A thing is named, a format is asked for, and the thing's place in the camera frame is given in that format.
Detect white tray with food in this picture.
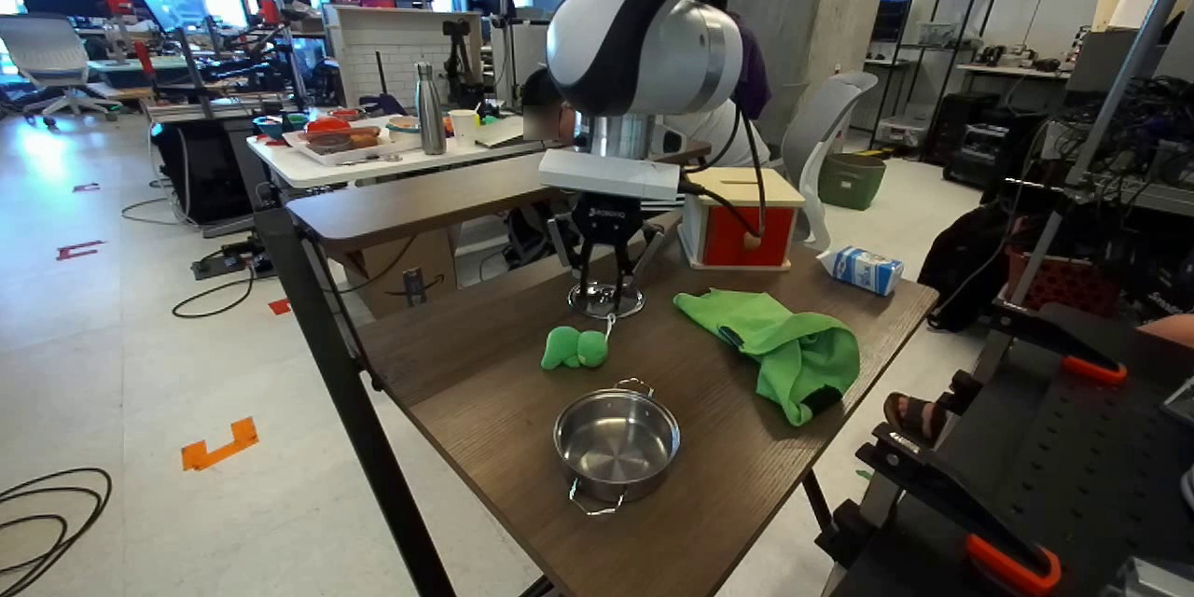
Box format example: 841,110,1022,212
283,115,413,168

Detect brown table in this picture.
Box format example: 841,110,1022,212
284,142,713,255

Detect blue and white carton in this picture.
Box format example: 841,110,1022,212
817,244,906,299

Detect steel pot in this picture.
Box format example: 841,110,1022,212
552,378,683,518

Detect coil of black cable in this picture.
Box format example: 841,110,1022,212
0,466,114,597

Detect green cloth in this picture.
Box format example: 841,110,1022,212
673,288,862,428

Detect black and orange clamp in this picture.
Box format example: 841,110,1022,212
854,423,1063,597
992,297,1129,386

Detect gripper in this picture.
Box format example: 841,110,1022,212
548,196,670,300

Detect wooden box with red front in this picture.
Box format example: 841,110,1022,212
678,165,807,272

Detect steel bottle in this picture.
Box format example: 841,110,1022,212
414,62,448,157

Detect camera on mount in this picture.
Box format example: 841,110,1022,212
441,17,482,109

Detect black wire shelf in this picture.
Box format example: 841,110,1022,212
869,0,1020,152

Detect green bin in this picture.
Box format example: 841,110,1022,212
818,151,888,212

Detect green plush toy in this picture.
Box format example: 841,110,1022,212
540,326,611,371

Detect monitor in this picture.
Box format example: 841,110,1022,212
873,0,913,45

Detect black computer tower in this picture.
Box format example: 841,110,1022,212
152,116,255,227

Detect white brick panel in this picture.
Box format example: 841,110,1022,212
323,4,484,109

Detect heap of black cables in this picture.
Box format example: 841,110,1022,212
1049,73,1194,217

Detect black backpack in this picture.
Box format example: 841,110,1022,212
917,203,1015,334

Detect red basket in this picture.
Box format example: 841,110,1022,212
1005,245,1122,318

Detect white table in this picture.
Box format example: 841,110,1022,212
246,110,562,190

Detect steel pot lid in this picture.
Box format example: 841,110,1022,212
567,282,646,321

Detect cardboard box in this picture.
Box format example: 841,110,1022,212
343,228,459,319

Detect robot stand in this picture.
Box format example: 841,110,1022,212
816,297,1194,597

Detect grey office chair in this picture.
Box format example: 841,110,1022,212
778,69,879,254

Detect white office chair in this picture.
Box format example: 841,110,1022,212
0,13,123,128

